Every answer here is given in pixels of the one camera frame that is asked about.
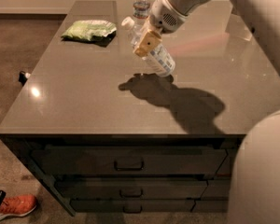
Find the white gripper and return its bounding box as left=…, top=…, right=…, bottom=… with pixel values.
left=133, top=0, right=189, bottom=57

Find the blue label plastic water bottle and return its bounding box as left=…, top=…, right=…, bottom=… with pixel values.
left=121, top=17, right=175, bottom=77

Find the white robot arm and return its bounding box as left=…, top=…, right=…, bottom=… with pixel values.
left=134, top=0, right=280, bottom=224

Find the clear red label water bottle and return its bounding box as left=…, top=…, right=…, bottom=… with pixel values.
left=133, top=0, right=150, bottom=25

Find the green snack bag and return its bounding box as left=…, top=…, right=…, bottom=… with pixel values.
left=61, top=20, right=117, bottom=42

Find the small black floor object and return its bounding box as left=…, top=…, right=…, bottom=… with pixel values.
left=19, top=71, right=31, bottom=85

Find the top right drawer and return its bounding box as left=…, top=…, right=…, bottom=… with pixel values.
left=217, top=149, right=237, bottom=176

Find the drawer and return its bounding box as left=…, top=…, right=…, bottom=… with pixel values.
left=55, top=178, right=207, bottom=199
left=192, top=201, right=228, bottom=213
left=31, top=147, right=227, bottom=175
left=70, top=199, right=195, bottom=214
left=217, top=149, right=237, bottom=176
left=202, top=180, right=231, bottom=200

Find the top left drawer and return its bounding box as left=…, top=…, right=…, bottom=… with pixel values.
left=31, top=147, right=227, bottom=175

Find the middle right drawer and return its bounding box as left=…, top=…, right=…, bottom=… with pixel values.
left=202, top=180, right=231, bottom=200

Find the middle left drawer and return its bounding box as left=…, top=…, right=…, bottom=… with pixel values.
left=55, top=178, right=207, bottom=199

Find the bottom right drawer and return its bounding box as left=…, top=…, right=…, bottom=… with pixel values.
left=192, top=201, right=228, bottom=213

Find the bottom left drawer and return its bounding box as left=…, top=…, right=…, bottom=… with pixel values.
left=70, top=199, right=195, bottom=214

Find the orange sneaker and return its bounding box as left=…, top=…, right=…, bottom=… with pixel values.
left=0, top=195, right=37, bottom=221

